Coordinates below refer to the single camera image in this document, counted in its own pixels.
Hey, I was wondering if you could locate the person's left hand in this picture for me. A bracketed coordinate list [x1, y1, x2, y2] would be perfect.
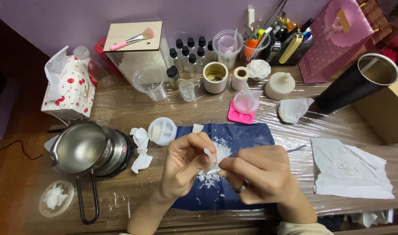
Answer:
[159, 132, 218, 200]

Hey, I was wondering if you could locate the person's right hand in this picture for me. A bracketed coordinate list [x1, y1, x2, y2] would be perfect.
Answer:
[218, 145, 301, 205]

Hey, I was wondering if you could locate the small metal spatula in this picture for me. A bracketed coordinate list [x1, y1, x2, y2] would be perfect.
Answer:
[204, 144, 308, 176]

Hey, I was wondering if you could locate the curved white wax piece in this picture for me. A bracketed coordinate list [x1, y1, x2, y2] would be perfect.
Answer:
[203, 148, 216, 174]

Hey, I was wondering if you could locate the pile of white wax flakes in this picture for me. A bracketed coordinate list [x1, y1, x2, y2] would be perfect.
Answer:
[196, 137, 234, 190]

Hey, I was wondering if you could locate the dark blue cloth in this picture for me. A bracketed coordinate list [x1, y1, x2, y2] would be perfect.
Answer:
[170, 123, 275, 211]

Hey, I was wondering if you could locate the hot pink square coaster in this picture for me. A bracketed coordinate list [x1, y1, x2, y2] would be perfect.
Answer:
[227, 99, 256, 125]

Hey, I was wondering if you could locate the pink silicone pouring cup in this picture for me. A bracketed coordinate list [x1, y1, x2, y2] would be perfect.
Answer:
[233, 83, 263, 115]

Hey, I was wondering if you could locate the wide crumpled white tissue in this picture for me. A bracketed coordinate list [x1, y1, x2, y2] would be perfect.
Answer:
[278, 97, 316, 125]

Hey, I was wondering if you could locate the white round plastic mould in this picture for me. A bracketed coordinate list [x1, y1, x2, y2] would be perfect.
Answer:
[148, 117, 178, 146]

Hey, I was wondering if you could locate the small white cylinder jar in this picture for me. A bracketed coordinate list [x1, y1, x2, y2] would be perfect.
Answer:
[231, 66, 250, 91]

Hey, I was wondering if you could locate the white ceramic candle jar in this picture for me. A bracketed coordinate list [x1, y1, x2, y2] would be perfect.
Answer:
[203, 62, 229, 94]

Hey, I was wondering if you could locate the white round lidded candle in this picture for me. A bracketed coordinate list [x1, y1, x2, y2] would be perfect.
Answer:
[264, 72, 296, 101]

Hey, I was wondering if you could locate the small clear glass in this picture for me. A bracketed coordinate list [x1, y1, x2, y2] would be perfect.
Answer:
[179, 80, 196, 102]

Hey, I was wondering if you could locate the white rose candle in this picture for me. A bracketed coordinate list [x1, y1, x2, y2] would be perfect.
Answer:
[246, 59, 272, 81]

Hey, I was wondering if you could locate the long crumpled white tissue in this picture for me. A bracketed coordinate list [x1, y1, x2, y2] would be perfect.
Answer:
[130, 127, 153, 174]

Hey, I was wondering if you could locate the single clear glass bottle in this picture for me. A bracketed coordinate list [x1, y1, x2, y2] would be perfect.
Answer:
[166, 65, 181, 91]

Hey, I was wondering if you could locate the flat white paper towel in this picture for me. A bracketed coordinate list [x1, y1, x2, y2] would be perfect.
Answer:
[311, 137, 395, 200]

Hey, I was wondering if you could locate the clear cup with pink lid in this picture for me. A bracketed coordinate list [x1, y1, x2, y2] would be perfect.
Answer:
[213, 29, 245, 71]

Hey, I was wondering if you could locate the small electric hot plate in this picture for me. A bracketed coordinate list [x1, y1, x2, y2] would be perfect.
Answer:
[94, 128, 135, 179]

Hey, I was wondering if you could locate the group of black-capped bottles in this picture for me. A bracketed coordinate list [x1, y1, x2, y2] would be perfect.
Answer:
[169, 36, 216, 79]

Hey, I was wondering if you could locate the clear plastic measuring cup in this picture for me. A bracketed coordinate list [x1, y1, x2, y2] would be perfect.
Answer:
[132, 64, 168, 102]

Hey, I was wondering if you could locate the clear cup with tools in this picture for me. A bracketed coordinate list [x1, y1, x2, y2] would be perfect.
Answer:
[241, 27, 272, 66]

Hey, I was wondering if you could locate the black holder with pens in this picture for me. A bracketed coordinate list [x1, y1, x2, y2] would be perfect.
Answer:
[267, 12, 314, 66]

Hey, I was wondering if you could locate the black steel tumbler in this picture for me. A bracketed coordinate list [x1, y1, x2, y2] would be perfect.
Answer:
[314, 53, 398, 115]

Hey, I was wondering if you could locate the white tissue under table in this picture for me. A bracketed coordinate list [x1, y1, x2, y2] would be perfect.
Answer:
[352, 210, 395, 228]

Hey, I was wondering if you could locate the white comb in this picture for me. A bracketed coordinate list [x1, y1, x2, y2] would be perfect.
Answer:
[246, 5, 255, 27]

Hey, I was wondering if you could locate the pink gift bag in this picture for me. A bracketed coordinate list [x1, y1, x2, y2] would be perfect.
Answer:
[298, 0, 374, 85]

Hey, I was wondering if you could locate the brown cardboard box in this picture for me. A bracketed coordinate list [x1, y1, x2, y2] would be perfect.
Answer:
[352, 73, 398, 145]

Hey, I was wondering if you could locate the wooden top clear box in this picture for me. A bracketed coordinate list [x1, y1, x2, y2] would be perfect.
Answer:
[103, 21, 171, 86]

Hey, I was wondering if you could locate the steel melting pot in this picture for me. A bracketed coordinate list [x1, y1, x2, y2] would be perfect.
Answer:
[49, 120, 112, 226]

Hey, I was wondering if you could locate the pink makeup brush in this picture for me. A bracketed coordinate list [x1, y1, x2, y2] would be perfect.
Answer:
[109, 27, 155, 51]

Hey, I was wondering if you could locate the clear plastic jar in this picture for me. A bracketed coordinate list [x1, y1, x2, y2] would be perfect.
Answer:
[73, 45, 118, 89]

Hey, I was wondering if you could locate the red box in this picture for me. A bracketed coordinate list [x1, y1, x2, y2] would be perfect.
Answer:
[92, 37, 122, 78]

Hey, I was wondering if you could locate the clear round lid with tissue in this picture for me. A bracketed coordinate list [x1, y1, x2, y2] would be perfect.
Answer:
[39, 180, 76, 218]

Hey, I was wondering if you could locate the cherry print tissue pack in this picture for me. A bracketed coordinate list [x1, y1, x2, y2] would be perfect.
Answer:
[41, 45, 97, 120]

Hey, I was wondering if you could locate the brown woven bag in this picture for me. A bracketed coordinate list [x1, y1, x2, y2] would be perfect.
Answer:
[356, 0, 393, 45]

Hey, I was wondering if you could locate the silver finger ring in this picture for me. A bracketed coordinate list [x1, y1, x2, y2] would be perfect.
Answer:
[233, 182, 249, 194]

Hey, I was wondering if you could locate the black cable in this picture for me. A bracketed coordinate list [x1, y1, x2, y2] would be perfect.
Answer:
[0, 140, 43, 161]

